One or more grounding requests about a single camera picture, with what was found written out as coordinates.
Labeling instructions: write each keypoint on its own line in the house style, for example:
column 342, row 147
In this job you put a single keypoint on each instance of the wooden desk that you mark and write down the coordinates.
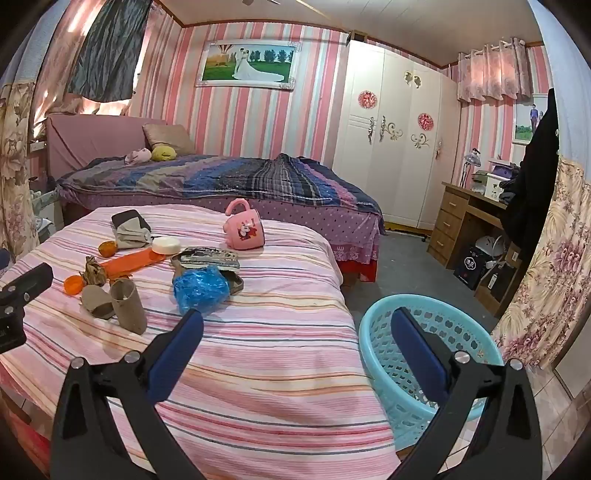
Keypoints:
column 450, row 217

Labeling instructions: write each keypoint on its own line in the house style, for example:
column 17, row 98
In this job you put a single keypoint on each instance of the blue plastic bag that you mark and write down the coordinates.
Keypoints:
column 201, row 288

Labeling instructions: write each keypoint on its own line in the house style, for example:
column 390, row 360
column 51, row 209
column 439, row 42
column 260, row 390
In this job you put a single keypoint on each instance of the white wardrobe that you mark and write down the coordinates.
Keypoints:
column 401, row 175

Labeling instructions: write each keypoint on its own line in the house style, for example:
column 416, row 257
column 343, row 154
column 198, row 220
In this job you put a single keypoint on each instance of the plaid purple blue blanket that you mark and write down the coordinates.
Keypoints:
column 231, row 180

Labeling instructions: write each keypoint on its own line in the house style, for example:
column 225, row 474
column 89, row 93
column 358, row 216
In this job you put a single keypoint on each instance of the pink piggy bank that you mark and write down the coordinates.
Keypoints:
column 244, row 233

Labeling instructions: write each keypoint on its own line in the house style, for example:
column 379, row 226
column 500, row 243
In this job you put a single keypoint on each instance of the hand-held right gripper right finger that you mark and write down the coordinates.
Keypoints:
column 418, row 355

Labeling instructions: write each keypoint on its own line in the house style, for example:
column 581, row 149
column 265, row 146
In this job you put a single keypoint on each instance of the small box on wardrobe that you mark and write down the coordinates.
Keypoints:
column 356, row 36

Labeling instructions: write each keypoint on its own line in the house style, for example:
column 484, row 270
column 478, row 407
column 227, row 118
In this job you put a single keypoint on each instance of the desk lamp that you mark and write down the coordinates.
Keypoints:
column 472, row 159

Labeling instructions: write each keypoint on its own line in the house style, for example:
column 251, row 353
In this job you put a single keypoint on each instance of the pink bed headboard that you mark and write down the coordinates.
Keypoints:
column 92, row 138

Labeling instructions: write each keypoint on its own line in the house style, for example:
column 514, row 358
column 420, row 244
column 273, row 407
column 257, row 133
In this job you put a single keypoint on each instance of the white box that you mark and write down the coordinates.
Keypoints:
column 495, row 187

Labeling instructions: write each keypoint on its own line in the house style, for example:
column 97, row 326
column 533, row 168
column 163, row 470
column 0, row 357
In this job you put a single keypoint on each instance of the white helmet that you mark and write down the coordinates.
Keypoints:
column 487, row 244

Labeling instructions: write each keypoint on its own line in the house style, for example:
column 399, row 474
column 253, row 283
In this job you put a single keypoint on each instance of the floral curtain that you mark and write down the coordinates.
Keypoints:
column 549, row 277
column 18, row 161

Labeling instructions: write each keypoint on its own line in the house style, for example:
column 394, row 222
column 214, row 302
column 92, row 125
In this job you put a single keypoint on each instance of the pink valance curtain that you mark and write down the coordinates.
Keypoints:
column 494, row 74

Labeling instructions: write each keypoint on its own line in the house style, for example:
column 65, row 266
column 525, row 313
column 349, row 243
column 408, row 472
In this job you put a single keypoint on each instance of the beige pillow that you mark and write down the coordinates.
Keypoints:
column 168, row 136

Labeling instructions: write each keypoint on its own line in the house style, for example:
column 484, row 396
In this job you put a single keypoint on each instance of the pink sheer curtain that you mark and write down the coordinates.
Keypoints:
column 64, row 50

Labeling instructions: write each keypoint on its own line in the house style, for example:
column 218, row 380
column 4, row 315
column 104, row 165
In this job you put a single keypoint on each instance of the pink striped blanket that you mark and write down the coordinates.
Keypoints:
column 258, row 369

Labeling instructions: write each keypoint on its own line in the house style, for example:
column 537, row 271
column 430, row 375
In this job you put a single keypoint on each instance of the orange plastic bag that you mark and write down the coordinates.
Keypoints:
column 129, row 264

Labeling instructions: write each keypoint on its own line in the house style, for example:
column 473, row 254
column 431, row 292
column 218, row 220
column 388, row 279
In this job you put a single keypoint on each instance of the black and white wrapper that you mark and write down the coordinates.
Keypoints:
column 207, row 258

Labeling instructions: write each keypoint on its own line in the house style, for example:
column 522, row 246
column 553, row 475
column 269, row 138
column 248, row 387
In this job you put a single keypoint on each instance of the black hanging coat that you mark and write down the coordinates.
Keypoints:
column 531, row 184

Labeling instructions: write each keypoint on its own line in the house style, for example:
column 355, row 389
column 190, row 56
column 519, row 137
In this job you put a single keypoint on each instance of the white round lid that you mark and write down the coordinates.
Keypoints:
column 166, row 245

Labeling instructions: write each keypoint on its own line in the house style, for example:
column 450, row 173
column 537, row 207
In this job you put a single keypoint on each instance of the pink cloth bundle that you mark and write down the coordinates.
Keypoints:
column 137, row 157

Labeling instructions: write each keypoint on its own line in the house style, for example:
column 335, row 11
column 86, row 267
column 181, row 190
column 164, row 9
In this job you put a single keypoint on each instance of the orange tangerine peel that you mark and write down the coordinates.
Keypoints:
column 108, row 249
column 73, row 285

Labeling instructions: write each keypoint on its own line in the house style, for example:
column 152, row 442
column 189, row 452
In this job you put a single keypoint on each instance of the black bag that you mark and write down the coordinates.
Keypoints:
column 471, row 267

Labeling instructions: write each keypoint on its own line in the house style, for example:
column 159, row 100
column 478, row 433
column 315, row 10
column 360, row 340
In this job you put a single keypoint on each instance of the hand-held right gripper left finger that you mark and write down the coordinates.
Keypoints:
column 178, row 350

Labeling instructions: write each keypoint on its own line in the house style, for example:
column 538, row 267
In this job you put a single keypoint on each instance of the round cardboard tube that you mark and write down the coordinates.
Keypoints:
column 127, row 307

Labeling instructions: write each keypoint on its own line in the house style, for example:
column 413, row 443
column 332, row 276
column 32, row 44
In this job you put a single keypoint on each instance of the framed wedding picture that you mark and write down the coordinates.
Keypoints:
column 249, row 64

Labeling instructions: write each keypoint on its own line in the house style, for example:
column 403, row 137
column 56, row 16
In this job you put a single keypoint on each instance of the red round sticker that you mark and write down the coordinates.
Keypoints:
column 425, row 121
column 368, row 98

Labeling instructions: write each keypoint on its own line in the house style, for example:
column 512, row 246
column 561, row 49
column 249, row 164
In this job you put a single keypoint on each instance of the small framed photo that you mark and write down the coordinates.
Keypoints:
column 524, row 124

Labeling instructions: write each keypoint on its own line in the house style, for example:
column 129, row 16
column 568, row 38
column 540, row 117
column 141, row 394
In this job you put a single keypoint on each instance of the purple dotted bed skirt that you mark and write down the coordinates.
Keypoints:
column 351, row 226

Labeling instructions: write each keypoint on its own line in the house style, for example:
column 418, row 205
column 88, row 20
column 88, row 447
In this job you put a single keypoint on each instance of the light blue plastic basket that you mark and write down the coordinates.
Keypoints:
column 461, row 332

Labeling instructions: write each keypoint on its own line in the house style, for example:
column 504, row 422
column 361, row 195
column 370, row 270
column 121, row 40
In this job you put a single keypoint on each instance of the grey face mask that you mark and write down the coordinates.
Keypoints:
column 131, row 237

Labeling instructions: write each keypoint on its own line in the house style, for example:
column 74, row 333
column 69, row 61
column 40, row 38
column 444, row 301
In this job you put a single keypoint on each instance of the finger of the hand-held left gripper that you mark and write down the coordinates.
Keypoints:
column 2, row 259
column 32, row 279

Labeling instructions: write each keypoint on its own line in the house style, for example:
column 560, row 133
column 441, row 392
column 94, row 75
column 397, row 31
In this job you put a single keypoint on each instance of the yellow-green cloth bundle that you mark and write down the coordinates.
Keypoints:
column 164, row 152

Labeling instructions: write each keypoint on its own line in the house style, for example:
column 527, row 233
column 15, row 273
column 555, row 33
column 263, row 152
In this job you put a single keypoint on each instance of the white and purple printer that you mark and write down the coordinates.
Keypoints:
column 503, row 167

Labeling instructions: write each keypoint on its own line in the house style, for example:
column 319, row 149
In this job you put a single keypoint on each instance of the brown paper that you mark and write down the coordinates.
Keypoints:
column 94, row 274

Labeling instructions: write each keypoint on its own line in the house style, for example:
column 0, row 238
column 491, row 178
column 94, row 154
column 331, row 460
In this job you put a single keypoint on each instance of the beige phone case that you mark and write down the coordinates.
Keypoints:
column 235, row 282

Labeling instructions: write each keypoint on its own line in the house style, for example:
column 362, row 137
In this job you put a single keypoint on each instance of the dark grey curtain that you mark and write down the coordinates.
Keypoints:
column 111, row 50

